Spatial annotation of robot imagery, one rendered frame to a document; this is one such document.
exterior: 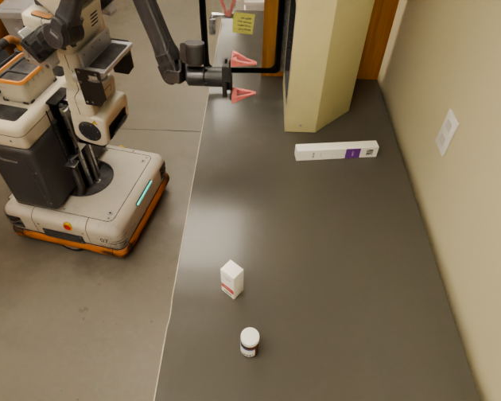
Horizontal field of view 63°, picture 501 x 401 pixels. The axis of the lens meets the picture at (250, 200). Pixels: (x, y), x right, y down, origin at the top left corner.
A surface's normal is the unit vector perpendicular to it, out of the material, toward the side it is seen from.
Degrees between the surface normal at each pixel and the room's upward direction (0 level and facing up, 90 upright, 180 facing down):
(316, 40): 90
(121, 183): 0
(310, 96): 90
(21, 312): 0
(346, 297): 0
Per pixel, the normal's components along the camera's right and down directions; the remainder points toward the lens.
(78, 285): 0.02, -0.67
